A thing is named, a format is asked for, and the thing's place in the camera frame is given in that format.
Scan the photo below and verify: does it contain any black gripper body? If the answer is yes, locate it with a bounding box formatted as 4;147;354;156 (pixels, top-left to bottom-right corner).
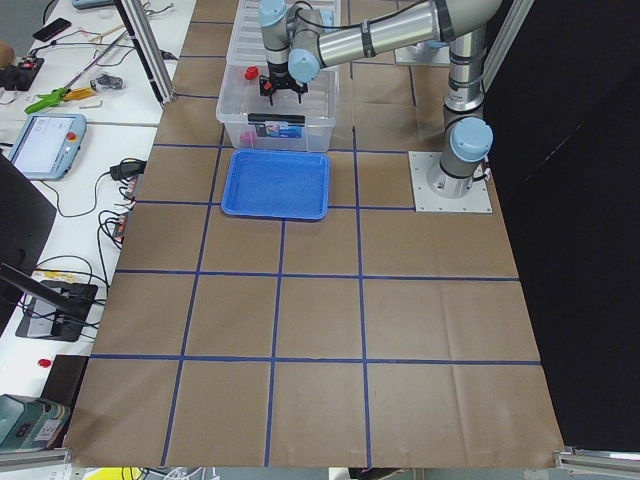
259;74;308;98

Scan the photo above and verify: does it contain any red block from tray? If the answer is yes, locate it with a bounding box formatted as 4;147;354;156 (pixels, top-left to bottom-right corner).
244;66;260;81

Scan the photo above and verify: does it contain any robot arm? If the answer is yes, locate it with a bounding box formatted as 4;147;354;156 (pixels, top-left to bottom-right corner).
258;1;501;199

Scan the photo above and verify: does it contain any black box latch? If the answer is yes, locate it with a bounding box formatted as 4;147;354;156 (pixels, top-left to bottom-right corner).
247;113;306;126

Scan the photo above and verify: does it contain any clear plastic storage box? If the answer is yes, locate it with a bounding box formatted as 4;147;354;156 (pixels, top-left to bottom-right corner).
216;65;339;152

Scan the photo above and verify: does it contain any red block in box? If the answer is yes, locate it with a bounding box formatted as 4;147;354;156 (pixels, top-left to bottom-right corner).
238;131;255;148

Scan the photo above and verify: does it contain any blue plastic tray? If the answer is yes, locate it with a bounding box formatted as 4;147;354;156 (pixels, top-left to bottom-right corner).
221;150;330;221

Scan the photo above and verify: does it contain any black power adapter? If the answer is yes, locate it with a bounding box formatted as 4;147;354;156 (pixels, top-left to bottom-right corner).
109;159;147;181

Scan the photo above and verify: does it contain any black smartphone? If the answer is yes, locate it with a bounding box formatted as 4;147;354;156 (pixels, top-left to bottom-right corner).
32;17;71;42

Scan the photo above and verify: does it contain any blue teach pendant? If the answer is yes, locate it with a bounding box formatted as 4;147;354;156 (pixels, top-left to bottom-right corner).
8;113;87;181

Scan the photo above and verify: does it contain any black monitor stand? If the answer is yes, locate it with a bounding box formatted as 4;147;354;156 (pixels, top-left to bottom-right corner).
1;263;98;342

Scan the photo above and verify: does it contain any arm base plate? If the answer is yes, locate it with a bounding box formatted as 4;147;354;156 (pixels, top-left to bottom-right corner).
408;151;493;214
394;41;450;67

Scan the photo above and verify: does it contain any aluminium frame post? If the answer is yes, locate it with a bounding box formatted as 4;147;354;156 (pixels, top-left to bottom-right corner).
114;0;174;106

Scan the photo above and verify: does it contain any green handled reach grabber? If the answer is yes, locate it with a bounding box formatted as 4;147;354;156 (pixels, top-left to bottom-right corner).
24;28;134;115

